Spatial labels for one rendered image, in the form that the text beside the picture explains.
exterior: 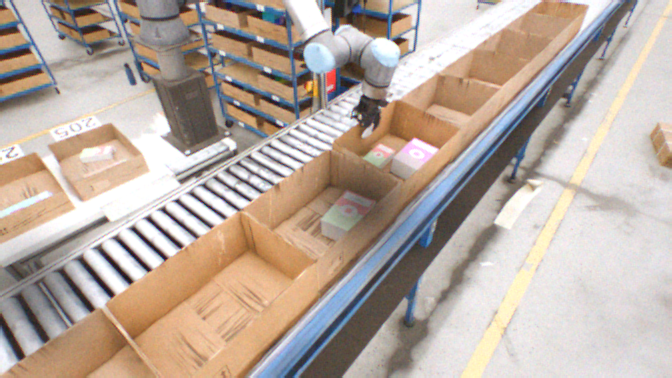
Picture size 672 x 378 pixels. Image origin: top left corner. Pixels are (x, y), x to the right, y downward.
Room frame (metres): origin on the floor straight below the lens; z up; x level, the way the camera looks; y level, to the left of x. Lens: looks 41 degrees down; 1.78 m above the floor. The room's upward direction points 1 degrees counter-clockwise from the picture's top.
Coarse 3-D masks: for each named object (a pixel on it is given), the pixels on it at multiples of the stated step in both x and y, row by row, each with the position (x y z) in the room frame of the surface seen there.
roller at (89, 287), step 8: (72, 264) 0.81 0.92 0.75; (80, 264) 0.82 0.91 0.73; (72, 272) 0.78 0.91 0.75; (80, 272) 0.77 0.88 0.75; (88, 272) 0.79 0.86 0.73; (72, 280) 0.75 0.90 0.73; (80, 280) 0.74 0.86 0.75; (88, 280) 0.74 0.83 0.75; (80, 288) 0.72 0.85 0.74; (88, 288) 0.71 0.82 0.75; (96, 288) 0.71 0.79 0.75; (88, 296) 0.68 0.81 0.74; (96, 296) 0.68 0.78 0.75; (104, 296) 0.68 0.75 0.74; (96, 304) 0.65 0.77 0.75; (104, 304) 0.65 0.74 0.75
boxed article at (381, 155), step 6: (378, 150) 1.18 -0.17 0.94; (384, 150) 1.18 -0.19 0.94; (390, 150) 1.18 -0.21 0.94; (366, 156) 1.14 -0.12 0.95; (372, 156) 1.14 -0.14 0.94; (378, 156) 1.14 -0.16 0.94; (384, 156) 1.14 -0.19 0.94; (390, 156) 1.16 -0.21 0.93; (372, 162) 1.10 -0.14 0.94; (378, 162) 1.11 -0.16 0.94; (384, 162) 1.12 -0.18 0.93
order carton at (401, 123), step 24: (384, 120) 1.30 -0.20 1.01; (408, 120) 1.29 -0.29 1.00; (432, 120) 1.23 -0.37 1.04; (336, 144) 1.03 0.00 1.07; (360, 144) 1.18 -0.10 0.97; (384, 144) 1.26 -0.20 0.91; (432, 144) 1.22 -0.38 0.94; (384, 168) 1.12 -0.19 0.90; (432, 168) 1.02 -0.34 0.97; (408, 192) 0.90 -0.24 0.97
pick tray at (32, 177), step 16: (16, 160) 1.30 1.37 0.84; (32, 160) 1.33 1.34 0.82; (0, 176) 1.24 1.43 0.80; (16, 176) 1.28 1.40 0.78; (32, 176) 1.29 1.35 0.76; (48, 176) 1.29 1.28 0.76; (0, 192) 1.19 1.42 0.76; (16, 192) 1.19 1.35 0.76; (32, 192) 1.18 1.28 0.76; (48, 192) 1.18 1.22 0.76; (64, 192) 1.09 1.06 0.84; (0, 208) 1.09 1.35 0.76; (32, 208) 1.01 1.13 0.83; (48, 208) 1.04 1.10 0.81; (64, 208) 1.07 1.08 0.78; (0, 224) 0.93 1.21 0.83; (16, 224) 0.96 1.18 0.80; (32, 224) 0.99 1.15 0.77; (0, 240) 0.91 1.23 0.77
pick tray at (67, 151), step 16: (96, 128) 1.55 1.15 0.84; (112, 128) 1.58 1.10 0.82; (48, 144) 1.41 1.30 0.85; (64, 144) 1.45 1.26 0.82; (80, 144) 1.48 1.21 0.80; (96, 144) 1.53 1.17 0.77; (112, 144) 1.54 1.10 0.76; (128, 144) 1.46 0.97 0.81; (64, 160) 1.41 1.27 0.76; (80, 160) 1.41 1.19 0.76; (112, 160) 1.40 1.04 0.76; (128, 160) 1.28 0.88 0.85; (144, 160) 1.32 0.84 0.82; (80, 176) 1.29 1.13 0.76; (96, 176) 1.19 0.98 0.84; (112, 176) 1.22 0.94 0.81; (128, 176) 1.26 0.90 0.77; (80, 192) 1.13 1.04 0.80; (96, 192) 1.17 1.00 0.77
